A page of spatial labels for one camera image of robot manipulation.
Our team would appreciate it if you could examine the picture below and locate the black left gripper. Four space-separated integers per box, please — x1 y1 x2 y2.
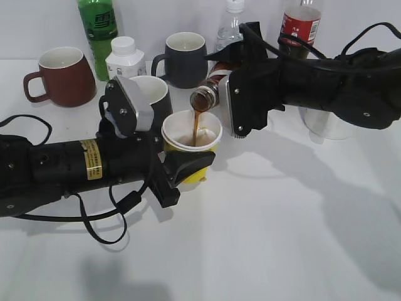
93 90 217 209

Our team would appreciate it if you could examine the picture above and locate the black front mug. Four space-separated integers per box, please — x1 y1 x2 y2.
98 75 173 138

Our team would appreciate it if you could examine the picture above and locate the dark red mug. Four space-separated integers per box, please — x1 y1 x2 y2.
23 46 96 107

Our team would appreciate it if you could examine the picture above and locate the white milk bottle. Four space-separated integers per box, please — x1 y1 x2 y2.
105 36 147 80

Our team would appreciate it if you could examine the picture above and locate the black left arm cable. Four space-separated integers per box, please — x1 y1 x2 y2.
0 115 148 245

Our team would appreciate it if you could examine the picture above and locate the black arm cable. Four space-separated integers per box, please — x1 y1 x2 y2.
0 115 148 245
239 21 401 63

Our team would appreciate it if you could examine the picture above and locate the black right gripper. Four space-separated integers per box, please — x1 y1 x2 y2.
204 21 283 131

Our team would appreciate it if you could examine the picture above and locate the yellow paper cup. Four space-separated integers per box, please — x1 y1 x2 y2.
160 110 224 185

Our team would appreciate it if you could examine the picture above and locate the white ceramic mug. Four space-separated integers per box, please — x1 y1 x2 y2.
299 108 358 140

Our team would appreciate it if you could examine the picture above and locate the black cola bottle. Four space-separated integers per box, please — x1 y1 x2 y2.
278 0 324 59

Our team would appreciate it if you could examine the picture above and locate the green Sprite bottle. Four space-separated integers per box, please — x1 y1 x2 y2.
77 0 118 82

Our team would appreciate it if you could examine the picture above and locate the brown Nescafe coffee bottle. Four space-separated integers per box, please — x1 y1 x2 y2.
190 61 241 112

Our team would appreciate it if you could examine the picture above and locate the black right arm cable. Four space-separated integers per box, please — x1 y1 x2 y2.
239 21 401 63

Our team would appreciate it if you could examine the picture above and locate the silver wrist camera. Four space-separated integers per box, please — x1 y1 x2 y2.
114 75 154 132
218 75 246 139

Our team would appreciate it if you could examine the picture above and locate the clear water bottle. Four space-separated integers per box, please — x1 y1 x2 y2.
215 0 245 51

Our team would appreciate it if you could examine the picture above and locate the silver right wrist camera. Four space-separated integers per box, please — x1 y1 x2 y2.
218 75 246 139

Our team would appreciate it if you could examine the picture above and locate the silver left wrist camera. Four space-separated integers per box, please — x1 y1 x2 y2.
114 75 154 132

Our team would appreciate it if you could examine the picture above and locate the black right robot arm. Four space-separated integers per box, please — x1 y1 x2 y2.
206 22 400 138

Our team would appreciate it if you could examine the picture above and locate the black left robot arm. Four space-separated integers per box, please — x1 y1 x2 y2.
1 88 215 219

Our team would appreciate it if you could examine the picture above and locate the dark grey rear mug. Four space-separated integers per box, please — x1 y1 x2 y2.
151 32 209 89

